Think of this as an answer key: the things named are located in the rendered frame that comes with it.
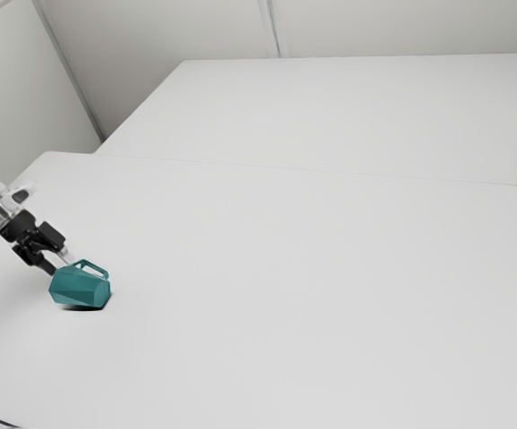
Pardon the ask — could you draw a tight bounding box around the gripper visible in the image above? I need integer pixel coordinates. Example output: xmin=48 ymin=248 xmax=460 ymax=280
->
xmin=0 ymin=209 xmax=72 ymax=277

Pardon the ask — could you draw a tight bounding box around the teal faceted mug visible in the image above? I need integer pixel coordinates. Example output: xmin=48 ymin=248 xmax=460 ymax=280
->
xmin=47 ymin=258 xmax=110 ymax=310

